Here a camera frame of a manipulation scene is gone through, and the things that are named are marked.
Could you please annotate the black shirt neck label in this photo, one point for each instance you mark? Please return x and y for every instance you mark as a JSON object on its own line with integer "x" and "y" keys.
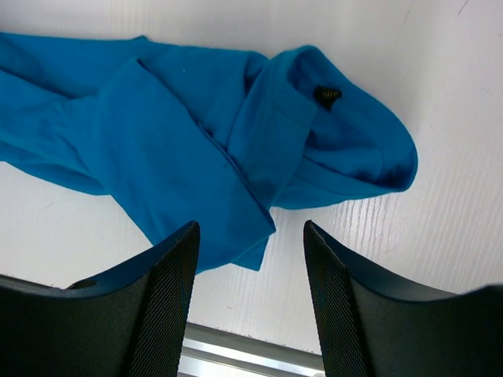
{"x": 326, "y": 96}

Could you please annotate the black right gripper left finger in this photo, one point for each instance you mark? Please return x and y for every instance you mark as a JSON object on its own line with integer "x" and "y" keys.
{"x": 125, "y": 321}

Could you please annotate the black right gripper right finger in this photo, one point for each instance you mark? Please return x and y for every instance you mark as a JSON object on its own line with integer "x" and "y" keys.
{"x": 373, "y": 322}

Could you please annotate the blue t shirt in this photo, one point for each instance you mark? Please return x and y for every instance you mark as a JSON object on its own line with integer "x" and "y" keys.
{"x": 177, "y": 133}

